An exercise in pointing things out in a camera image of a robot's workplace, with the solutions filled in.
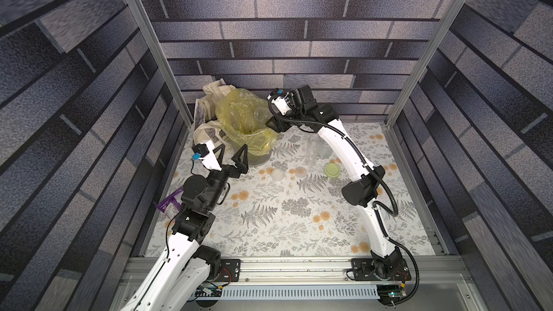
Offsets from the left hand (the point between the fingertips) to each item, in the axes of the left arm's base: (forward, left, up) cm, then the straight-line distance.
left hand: (236, 145), depth 65 cm
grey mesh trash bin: (+18, -2, -34) cm, 39 cm away
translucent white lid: (+11, -13, -37) cm, 40 cm away
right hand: (+20, -10, -7) cm, 23 cm away
